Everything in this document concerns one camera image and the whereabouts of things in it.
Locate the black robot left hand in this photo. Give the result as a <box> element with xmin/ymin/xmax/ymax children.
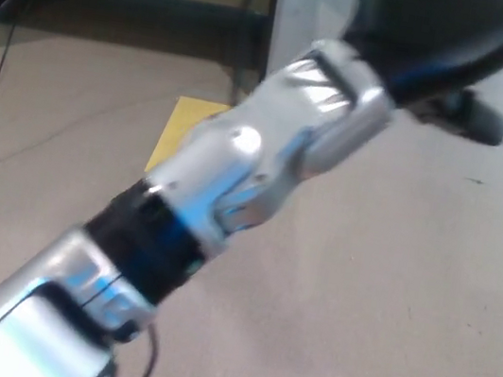
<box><xmin>328</xmin><ymin>0</ymin><xmax>503</xmax><ymax>147</ymax></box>

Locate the grey desk side panel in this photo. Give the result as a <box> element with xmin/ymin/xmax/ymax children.
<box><xmin>255</xmin><ymin>0</ymin><xmax>359</xmax><ymax>99</ymax></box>

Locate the yellow paper sheet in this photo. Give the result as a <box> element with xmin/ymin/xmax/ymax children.
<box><xmin>144</xmin><ymin>92</ymin><xmax>234</xmax><ymax>185</ymax></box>

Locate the thin grey floor cable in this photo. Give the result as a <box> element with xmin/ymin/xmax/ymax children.
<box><xmin>0</xmin><ymin>64</ymin><xmax>175</xmax><ymax>234</ymax></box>

